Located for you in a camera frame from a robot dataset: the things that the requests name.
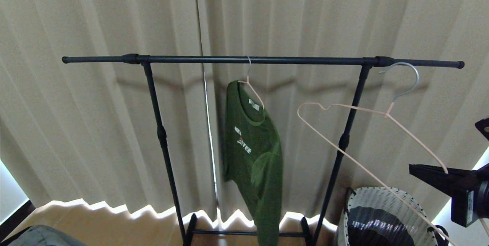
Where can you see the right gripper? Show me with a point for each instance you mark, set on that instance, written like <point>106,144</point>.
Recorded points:
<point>477,204</point>

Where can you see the pink clothes hanger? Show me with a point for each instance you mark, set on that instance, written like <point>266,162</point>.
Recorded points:
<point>405,63</point>
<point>256,96</point>

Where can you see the green long-sleeved shirt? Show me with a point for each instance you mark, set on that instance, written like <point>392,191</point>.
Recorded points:
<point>252,169</point>

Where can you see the pale grey shorts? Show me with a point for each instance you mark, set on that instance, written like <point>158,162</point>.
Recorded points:
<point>46,238</point>

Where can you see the white laundry basket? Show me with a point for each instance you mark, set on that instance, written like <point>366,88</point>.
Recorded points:
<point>378,200</point>

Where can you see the black clothes rack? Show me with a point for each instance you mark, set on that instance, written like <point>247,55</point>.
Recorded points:
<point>267,60</point>

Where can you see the beige curtain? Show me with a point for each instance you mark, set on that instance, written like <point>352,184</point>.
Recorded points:
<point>95,123</point>

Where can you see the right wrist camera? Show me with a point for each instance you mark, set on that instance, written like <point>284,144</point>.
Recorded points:
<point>484,128</point>

